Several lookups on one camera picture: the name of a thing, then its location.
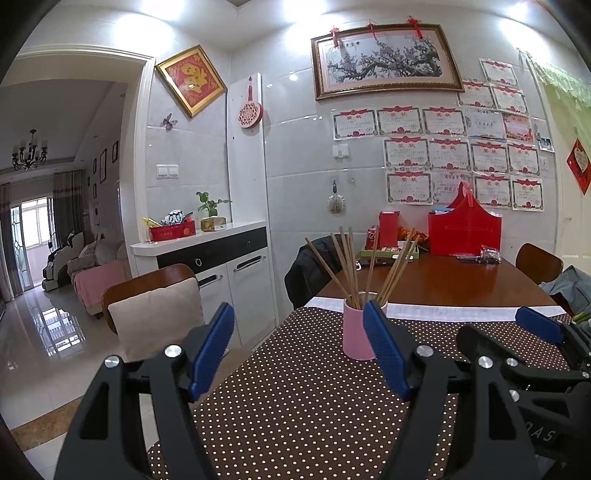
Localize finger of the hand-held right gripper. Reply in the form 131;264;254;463
456;324;578;393
515;307;591;370

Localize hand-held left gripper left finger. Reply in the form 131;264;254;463
54;302;236;480

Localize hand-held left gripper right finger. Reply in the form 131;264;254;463
362;300;539;480

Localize pink cup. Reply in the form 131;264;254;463
342;293;389;361

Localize bunch of wooden chopsticks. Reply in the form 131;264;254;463
305;225;421;310

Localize blue grey clothes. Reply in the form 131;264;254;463
540;264;591;319

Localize white table liner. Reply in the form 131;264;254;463
302;295;571;324

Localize bare wooden chair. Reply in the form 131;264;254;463
515;243;565;286

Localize white sideboard cabinet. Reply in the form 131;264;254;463
130;220;270;349

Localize green tray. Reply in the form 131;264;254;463
360;244;421;260

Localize brown polka dot table mat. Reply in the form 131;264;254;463
148;305;573;480

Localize wooden chair with cushion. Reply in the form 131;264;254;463
102;264;206;352

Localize black jacket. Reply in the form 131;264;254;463
284;234;352;310

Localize red felt bag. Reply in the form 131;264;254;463
427;181;503;257

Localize orange snack bag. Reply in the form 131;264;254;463
397;227;430;252

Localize tall red box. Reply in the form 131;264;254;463
378;210;401;248

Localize red gift box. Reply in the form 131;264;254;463
149;220;197;242

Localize potted green plant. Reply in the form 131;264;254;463
196;191;233;232

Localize pink blanket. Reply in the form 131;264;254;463
71;258;132;319

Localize black white patterned packet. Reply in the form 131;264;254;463
159;210;195;227

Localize grey sofa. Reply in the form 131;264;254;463
67;237;127;278

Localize massage chair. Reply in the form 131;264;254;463
41;231;86;292

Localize round red hanging ornament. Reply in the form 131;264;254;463
238;76;264;131

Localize light green curtain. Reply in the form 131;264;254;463
526;58;591;100

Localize black chandelier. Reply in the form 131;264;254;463
11;129;49;171

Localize red gold framed picture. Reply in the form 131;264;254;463
154;44;228;118

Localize framed plum blossom painting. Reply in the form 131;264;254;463
310;24;465;101

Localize grey hanging wall ornament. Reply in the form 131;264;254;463
327;180;347;215

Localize red diamond wall decoration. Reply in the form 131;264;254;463
566;137;591;197

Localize wall of award certificates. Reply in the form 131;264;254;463
332;58;546;212

